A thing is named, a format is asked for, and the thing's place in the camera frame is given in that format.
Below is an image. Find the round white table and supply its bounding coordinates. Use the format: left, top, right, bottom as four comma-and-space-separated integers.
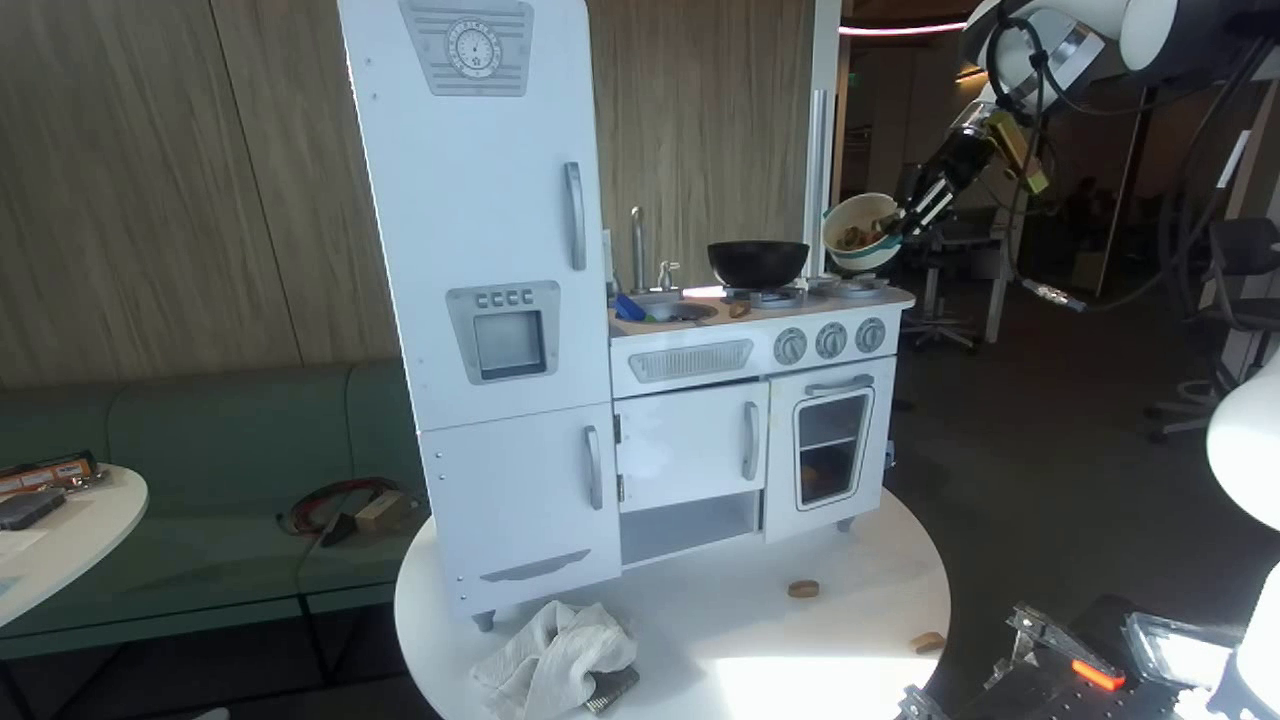
392, 485, 956, 720

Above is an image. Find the white pillar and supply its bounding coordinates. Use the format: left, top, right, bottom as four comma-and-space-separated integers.
801, 0, 849, 252

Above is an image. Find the white pot green stripe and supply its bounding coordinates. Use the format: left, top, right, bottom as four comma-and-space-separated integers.
820, 187, 913, 275

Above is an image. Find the grey stove burner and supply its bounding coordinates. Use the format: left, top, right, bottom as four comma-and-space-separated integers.
814, 273, 896, 299

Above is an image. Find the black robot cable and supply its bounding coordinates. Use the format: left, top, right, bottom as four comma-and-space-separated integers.
983, 13, 1113, 133

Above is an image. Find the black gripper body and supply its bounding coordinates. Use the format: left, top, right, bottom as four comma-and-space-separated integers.
929, 130, 1006, 207

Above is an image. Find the white side table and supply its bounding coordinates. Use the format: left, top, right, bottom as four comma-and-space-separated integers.
0, 459, 151, 632

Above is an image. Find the tan wrist camera box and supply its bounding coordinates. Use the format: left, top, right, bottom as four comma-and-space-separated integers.
992, 114, 1051, 194

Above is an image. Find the crumpled white cloth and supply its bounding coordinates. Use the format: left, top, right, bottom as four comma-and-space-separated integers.
468, 595, 644, 720

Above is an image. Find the small white fridge door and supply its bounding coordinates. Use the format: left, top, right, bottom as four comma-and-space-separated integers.
420, 404, 627, 615

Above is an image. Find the black bowl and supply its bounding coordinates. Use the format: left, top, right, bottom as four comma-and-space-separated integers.
706, 237, 814, 295

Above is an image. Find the green sofa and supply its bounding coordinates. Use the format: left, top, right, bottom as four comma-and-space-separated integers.
0, 358, 435, 665

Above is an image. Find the white oven door with window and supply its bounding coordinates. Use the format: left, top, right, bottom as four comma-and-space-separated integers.
764, 358, 899, 544

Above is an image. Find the white leg wooden desk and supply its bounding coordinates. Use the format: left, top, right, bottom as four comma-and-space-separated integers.
852, 197, 1136, 353

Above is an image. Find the flat black device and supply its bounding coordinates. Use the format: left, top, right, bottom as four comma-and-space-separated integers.
0, 489, 69, 534

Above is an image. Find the silver toy faucet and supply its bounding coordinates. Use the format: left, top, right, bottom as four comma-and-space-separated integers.
623, 200, 690, 306

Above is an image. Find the brown strap item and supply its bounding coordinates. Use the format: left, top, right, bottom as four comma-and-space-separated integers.
0, 448, 113, 499

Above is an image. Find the large white fridge door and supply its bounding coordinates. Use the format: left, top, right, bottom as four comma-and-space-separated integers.
336, 0, 617, 433

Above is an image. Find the pink ceiling light strip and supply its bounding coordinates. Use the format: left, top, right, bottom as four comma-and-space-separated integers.
838, 13, 983, 42

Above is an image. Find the white toy kitchen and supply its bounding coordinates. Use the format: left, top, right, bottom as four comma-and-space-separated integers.
331, 0, 920, 632

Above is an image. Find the white cupboard door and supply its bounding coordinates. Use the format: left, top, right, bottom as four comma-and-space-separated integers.
611, 386, 774, 514

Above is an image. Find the black device with orange tab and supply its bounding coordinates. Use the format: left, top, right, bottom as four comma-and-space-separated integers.
904, 600, 1211, 720

